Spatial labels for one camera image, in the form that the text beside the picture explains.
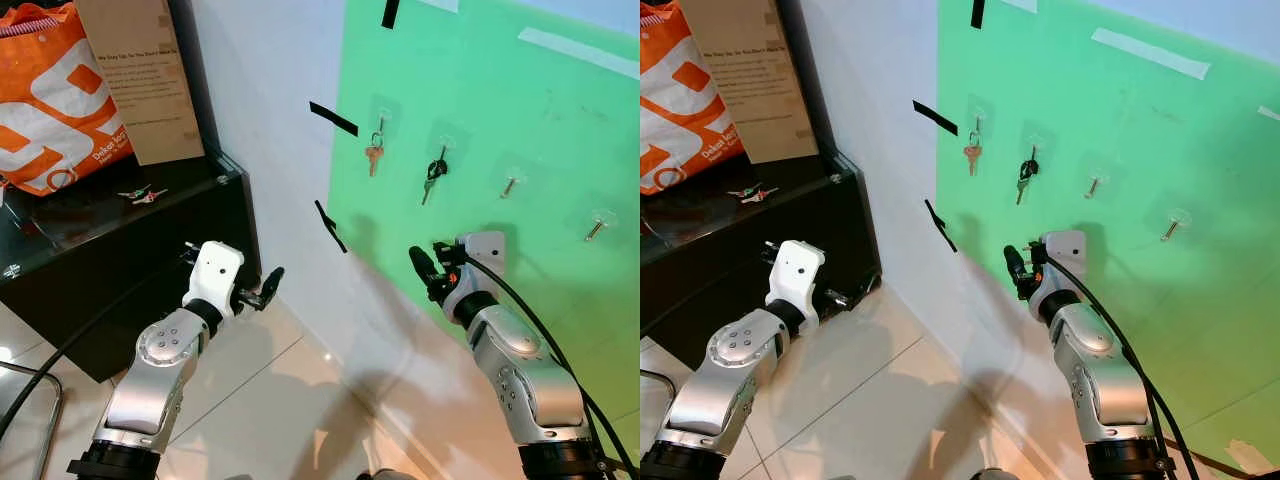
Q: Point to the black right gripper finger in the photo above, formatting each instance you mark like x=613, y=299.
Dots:
x=425, y=265
x=1016, y=265

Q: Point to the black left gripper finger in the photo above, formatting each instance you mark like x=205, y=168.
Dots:
x=191, y=252
x=771, y=250
x=845, y=298
x=272, y=284

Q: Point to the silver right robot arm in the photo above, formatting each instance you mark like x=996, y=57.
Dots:
x=530, y=380
x=1105, y=380

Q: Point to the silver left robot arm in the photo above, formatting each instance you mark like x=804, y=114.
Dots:
x=150, y=390
x=720, y=390

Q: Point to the bunch of loose keys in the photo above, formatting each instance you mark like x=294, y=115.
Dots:
x=143, y=195
x=753, y=193

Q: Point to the black cabinet with glass top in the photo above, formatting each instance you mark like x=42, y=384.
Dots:
x=720, y=270
x=120, y=280

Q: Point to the thin crossed black tape strip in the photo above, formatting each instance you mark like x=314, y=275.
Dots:
x=326, y=220
x=937, y=220

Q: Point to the key with black head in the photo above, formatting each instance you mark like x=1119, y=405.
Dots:
x=437, y=166
x=1029, y=166

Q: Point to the copper coloured key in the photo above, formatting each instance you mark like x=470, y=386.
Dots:
x=374, y=155
x=971, y=154

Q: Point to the orange and white shopping bag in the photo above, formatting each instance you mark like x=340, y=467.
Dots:
x=680, y=110
x=50, y=110

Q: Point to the wide black tape strip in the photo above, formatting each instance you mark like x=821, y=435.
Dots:
x=333, y=118
x=934, y=117

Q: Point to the brown cardboard box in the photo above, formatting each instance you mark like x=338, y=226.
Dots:
x=755, y=80
x=145, y=80

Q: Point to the long white tape strip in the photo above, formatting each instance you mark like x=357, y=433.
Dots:
x=1150, y=53
x=580, y=53

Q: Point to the short black tape strip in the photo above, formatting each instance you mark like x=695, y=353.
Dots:
x=390, y=13
x=977, y=13

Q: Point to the short white tape strip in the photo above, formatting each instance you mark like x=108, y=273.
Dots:
x=1018, y=4
x=438, y=4

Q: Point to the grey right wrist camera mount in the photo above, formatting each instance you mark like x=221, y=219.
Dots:
x=485, y=255
x=1065, y=255

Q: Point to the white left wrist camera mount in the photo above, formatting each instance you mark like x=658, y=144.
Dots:
x=215, y=275
x=797, y=275

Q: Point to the clear adhesive wall hook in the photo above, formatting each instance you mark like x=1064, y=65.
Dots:
x=1038, y=138
x=1175, y=222
x=977, y=110
x=383, y=110
x=513, y=180
x=600, y=222
x=450, y=138
x=1097, y=180

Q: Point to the green paper wall sheet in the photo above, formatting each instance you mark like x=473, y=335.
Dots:
x=520, y=130
x=1130, y=130

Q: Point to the metal tube frame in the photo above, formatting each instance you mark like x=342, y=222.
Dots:
x=50, y=410
x=668, y=380

